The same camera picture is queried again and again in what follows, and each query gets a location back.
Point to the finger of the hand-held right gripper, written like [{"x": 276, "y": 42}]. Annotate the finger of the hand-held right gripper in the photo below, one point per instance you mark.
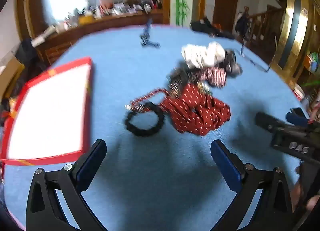
[
  {"x": 297, "y": 118},
  {"x": 267, "y": 121}
]

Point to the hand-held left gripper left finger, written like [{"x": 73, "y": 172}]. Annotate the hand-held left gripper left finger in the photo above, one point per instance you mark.
[{"x": 92, "y": 161}]

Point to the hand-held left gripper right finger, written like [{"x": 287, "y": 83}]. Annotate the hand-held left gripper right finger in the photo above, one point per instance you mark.
[{"x": 225, "y": 163}]

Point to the red dotted scrunchie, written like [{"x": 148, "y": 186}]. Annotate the red dotted scrunchie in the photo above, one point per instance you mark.
[{"x": 190, "y": 111}]

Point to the red jewelry box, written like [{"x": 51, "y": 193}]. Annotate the red jewelry box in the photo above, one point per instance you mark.
[{"x": 50, "y": 113}]

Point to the black grey scrunchie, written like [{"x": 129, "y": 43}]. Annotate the black grey scrunchie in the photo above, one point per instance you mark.
[{"x": 232, "y": 63}]

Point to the red white plaid scrunchie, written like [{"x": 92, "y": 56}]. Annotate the red white plaid scrunchie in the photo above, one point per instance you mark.
[{"x": 216, "y": 77}]

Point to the red white twisted band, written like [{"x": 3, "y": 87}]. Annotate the red white twisted band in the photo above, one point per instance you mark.
[{"x": 145, "y": 97}]

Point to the leopard print scrunchie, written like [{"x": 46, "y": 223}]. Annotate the leopard print scrunchie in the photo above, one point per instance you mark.
[{"x": 178, "y": 79}]

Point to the person's right hand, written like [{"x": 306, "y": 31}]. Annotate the person's right hand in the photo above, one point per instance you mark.
[{"x": 313, "y": 202}]

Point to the wooden stair railing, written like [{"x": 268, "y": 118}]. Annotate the wooden stair railing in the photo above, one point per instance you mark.
[{"x": 265, "y": 26}]

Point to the blue table cloth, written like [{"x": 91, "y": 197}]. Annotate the blue table cloth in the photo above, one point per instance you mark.
[{"x": 140, "y": 71}]

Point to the dark hanging bag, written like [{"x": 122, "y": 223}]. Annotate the dark hanging bag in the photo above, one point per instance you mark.
[{"x": 241, "y": 22}]

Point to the black clothing pile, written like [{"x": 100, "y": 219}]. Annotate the black clothing pile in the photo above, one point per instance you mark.
[{"x": 205, "y": 27}]

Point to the brown cardboard box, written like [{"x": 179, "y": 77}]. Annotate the brown cardboard box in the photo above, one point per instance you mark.
[{"x": 11, "y": 73}]

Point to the brown wooden door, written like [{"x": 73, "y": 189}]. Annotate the brown wooden door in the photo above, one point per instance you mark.
[{"x": 225, "y": 3}]

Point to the dark wooden cabinet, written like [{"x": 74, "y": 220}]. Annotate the dark wooden cabinet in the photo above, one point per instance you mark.
[{"x": 75, "y": 36}]

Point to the white rectangular box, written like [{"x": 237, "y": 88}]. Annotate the white rectangular box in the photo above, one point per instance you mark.
[{"x": 42, "y": 36}]

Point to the pile of assorted small goods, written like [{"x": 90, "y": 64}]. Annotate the pile of assorted small goods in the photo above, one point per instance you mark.
[{"x": 112, "y": 9}]

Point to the golden frame panel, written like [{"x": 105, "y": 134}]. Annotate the golden frame panel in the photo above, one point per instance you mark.
[{"x": 290, "y": 26}]

